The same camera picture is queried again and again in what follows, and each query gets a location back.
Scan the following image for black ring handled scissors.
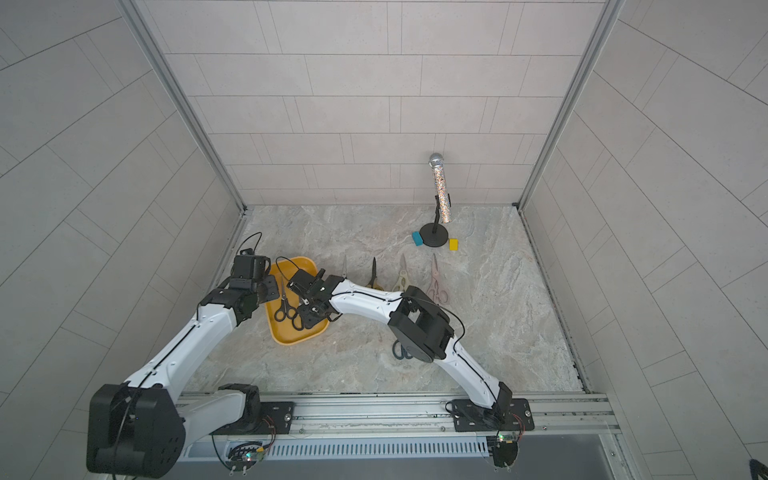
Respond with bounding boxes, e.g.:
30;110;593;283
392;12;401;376
274;276;297;323

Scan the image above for yellow plastic storage box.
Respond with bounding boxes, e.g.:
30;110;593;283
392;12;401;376
266;256;330;346

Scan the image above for yellow handled scissors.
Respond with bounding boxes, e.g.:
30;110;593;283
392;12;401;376
367;258;383;290

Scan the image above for cream handled kitchen scissors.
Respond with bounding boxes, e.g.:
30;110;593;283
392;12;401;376
393;254;411;292

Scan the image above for dark blue handled scissors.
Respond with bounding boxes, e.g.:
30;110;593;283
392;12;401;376
391;340;413;361

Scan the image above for pink handled scissors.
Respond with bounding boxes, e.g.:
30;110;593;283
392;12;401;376
427;255;449;305

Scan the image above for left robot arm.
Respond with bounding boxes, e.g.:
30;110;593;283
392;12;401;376
85;275;279;478

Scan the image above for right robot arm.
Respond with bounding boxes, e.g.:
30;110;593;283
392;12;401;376
287;270;512;428

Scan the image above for glitter microphone on stand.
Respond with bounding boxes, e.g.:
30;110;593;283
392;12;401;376
419;153;451;248

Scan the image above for left controller board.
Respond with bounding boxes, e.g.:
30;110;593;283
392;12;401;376
227;441;267;476

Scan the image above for controller board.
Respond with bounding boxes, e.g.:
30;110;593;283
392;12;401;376
227;441;267;476
486;436;519;469

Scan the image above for right controller board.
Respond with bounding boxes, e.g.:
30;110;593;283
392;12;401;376
486;436;519;469

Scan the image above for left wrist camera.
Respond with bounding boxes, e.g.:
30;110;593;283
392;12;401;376
230;254;271;283

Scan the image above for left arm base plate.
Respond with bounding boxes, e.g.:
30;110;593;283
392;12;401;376
213;402;295;436

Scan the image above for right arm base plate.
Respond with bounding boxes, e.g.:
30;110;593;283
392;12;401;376
445;398;535;433

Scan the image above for aluminium mounting rail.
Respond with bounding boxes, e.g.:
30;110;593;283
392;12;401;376
177;392;620;442

